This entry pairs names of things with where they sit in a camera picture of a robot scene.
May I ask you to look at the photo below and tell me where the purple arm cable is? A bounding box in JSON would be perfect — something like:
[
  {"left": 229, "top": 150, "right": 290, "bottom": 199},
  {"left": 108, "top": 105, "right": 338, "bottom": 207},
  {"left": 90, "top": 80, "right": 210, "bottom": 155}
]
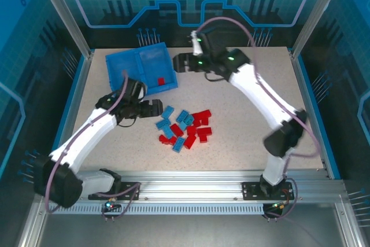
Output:
[
  {"left": 45, "top": 69, "right": 130, "bottom": 215},
  {"left": 196, "top": 17, "right": 322, "bottom": 178}
]

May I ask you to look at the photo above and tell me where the aluminium frame post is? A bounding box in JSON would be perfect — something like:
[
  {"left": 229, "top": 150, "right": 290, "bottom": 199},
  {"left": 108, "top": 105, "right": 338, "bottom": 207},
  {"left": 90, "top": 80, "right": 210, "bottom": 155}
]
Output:
[
  {"left": 31, "top": 0, "right": 95, "bottom": 60},
  {"left": 290, "top": 0, "right": 351, "bottom": 60}
]

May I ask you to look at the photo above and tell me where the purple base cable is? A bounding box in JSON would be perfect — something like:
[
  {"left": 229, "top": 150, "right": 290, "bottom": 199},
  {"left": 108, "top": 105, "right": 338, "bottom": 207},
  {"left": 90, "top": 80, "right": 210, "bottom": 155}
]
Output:
[
  {"left": 264, "top": 177, "right": 298, "bottom": 222},
  {"left": 94, "top": 182, "right": 142, "bottom": 222}
]

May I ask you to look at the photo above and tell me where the aluminium and blue side rail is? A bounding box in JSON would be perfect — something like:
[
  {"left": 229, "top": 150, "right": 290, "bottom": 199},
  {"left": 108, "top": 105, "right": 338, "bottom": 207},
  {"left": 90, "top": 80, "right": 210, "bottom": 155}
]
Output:
[
  {"left": 47, "top": 51, "right": 95, "bottom": 180},
  {"left": 288, "top": 47, "right": 342, "bottom": 180}
]

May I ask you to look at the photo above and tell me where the blue two-compartment plastic bin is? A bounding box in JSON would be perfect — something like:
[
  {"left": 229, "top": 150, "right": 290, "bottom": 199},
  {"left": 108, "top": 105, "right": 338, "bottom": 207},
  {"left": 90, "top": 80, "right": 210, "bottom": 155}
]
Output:
[{"left": 105, "top": 42, "right": 179, "bottom": 97}]

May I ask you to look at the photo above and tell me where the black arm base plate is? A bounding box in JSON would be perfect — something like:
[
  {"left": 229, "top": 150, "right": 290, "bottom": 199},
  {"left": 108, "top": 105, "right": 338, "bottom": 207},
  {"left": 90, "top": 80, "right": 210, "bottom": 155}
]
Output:
[
  {"left": 88, "top": 182, "right": 142, "bottom": 201},
  {"left": 242, "top": 181, "right": 293, "bottom": 201}
]

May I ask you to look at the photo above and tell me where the slotted grey cable tray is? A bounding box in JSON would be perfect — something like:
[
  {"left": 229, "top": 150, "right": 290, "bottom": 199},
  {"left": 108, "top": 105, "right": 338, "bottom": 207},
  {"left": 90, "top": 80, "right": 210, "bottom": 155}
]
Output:
[{"left": 46, "top": 203, "right": 267, "bottom": 216}]

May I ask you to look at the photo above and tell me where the small LED circuit board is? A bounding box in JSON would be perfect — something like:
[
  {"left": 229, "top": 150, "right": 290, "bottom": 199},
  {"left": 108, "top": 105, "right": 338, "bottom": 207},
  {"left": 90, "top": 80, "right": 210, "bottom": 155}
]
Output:
[
  {"left": 102, "top": 200, "right": 122, "bottom": 213},
  {"left": 264, "top": 202, "right": 291, "bottom": 212}
]

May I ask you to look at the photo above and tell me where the aluminium mounting rail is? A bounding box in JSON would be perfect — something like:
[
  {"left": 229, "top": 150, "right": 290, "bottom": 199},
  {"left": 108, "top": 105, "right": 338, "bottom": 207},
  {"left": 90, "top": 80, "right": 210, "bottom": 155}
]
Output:
[{"left": 69, "top": 170, "right": 347, "bottom": 201}]

